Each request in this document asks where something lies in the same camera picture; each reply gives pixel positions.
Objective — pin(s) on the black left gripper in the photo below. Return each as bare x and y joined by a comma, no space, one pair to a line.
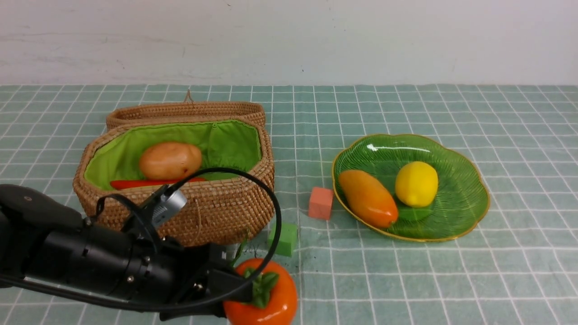
192,268

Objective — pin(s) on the orange toy persimmon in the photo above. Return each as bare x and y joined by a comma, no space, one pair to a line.
274,300

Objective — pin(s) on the brown toy potato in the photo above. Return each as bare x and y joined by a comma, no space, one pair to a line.
170,161

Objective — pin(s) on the red toy chili pepper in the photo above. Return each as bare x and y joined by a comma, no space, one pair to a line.
128,184

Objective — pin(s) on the orange yellow toy mango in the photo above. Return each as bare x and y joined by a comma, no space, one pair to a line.
368,199

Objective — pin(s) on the yellow toy lemon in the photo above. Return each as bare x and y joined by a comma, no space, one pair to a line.
417,184

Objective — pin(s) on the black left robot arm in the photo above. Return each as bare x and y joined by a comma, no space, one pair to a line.
50,248

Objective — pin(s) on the green plastic leaf sprig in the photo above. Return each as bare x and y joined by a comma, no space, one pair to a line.
240,248

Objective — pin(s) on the green foam cube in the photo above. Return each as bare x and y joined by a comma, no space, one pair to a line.
288,239

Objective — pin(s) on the woven wicker basket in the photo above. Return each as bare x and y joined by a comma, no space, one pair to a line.
222,206

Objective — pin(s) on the orange foam cube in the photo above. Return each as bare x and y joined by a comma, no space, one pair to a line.
320,203

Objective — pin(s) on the woven wicker basket lid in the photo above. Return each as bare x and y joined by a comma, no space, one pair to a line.
248,110

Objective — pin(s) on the green leaf-shaped glass plate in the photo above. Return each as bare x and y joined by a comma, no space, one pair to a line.
461,201

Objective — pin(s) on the teal checkered tablecloth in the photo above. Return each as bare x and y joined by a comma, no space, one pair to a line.
518,267

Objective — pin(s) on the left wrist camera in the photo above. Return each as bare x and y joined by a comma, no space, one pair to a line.
162,205

